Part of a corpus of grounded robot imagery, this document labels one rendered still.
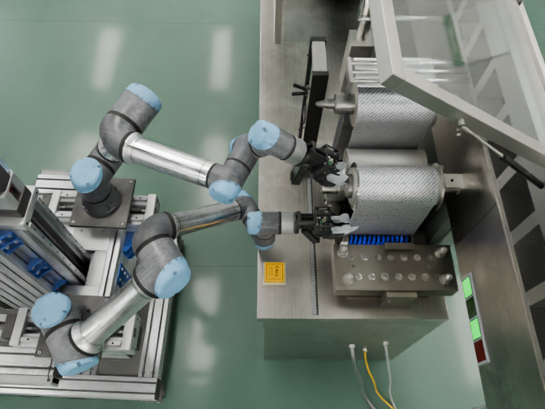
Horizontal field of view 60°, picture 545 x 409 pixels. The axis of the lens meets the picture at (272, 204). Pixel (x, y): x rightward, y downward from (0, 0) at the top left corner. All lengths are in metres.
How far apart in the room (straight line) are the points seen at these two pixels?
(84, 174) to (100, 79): 1.80
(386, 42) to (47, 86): 3.02
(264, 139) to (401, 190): 0.46
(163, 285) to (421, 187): 0.79
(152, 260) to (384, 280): 0.74
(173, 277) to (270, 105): 1.00
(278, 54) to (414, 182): 1.07
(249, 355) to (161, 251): 1.28
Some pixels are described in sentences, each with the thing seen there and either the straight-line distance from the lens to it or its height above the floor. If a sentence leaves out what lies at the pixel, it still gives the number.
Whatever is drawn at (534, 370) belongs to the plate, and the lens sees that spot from 1.26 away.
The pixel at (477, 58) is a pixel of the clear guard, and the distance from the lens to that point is 1.12.
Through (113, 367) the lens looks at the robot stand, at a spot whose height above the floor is 0.21.
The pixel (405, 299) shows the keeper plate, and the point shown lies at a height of 0.99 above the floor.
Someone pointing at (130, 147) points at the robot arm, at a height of 1.40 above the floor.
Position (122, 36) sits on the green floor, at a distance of 3.82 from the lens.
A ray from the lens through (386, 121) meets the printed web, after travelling 1.52.
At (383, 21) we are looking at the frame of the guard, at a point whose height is 1.95.
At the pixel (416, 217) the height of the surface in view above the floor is 1.17.
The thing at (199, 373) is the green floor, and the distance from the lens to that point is 2.56.
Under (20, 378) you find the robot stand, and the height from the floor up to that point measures 0.73.
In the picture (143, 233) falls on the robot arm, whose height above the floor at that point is 1.26.
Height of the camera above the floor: 2.51
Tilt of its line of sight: 62 degrees down
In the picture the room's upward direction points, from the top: 3 degrees clockwise
